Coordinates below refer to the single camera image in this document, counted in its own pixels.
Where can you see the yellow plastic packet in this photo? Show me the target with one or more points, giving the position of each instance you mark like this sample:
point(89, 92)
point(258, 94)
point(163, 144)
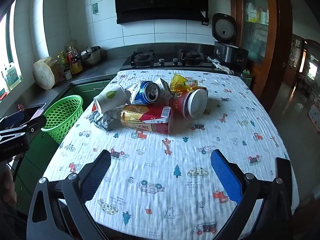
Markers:
point(178, 83)

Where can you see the small glass jar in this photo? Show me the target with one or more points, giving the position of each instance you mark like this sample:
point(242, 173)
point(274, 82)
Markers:
point(67, 74)

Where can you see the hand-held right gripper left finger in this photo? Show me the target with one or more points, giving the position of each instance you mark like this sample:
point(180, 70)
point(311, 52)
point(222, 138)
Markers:
point(97, 175)

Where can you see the steel cooking pot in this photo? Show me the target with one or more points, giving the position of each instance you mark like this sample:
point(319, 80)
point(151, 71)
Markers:
point(91, 57)

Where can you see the small green packet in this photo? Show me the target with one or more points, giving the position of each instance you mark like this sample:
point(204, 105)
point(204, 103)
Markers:
point(247, 71)

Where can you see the green kitchen cabinets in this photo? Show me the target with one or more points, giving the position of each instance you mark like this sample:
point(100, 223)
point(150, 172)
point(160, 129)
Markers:
point(32, 170)

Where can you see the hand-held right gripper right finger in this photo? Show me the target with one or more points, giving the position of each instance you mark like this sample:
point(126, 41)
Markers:
point(225, 177)

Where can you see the silver foil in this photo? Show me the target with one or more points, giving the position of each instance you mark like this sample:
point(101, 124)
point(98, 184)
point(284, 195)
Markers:
point(102, 121)

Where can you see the yellow cap bottle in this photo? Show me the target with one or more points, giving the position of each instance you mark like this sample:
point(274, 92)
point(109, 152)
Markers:
point(62, 58)

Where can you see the large oil bottle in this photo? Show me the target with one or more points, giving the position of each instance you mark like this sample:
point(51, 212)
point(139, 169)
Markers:
point(75, 63)

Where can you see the green plastic basket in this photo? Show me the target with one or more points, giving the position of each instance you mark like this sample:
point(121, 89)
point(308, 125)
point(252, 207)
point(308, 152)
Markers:
point(62, 115)

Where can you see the steel sink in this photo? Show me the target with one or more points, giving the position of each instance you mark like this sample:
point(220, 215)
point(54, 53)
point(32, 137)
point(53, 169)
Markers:
point(30, 111)

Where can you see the window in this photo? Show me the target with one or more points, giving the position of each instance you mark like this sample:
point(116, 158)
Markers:
point(10, 62)

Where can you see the black rice cooker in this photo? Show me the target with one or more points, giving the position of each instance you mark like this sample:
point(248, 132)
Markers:
point(230, 52)

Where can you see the black gas stove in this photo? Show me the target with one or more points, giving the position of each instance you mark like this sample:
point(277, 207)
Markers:
point(165, 61)

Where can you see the white printed tablecloth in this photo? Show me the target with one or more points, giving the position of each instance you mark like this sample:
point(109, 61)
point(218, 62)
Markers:
point(175, 185)

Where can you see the round wooden chopping block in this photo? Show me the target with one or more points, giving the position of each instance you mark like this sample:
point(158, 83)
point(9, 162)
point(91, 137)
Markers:
point(45, 75)

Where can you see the black range hood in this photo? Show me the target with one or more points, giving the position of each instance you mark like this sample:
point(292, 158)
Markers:
point(160, 0)

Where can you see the white paper cup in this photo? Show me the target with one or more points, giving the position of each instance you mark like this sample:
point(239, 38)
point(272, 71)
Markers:
point(110, 97)

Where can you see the wooden glass door cabinet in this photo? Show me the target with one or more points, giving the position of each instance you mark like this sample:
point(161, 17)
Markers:
point(272, 55)

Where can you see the red paper cup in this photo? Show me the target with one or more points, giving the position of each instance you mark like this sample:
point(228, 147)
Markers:
point(197, 102)

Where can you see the green wall hook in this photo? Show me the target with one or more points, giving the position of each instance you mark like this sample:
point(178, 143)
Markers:
point(95, 8)

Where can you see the patterned floor mat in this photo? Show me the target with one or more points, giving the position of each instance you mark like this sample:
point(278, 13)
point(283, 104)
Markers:
point(315, 116)

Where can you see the black wall socket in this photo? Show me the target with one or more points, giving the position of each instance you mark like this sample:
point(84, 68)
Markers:
point(205, 23)

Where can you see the blue drink can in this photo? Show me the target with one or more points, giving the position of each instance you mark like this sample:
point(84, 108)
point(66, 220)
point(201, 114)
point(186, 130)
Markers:
point(147, 92)

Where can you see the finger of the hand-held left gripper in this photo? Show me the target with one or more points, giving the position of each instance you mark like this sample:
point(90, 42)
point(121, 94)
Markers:
point(35, 126)
point(16, 118)

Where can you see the small white carton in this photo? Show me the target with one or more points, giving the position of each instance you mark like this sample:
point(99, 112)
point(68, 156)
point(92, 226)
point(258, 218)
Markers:
point(163, 86)

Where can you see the red drink carton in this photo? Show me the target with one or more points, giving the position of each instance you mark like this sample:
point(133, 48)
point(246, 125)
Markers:
point(160, 123)

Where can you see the white rag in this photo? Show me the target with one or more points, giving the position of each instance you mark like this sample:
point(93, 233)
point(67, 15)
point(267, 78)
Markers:
point(222, 67)

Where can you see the person's left hand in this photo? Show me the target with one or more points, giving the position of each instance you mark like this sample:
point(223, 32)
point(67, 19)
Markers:
point(7, 182)

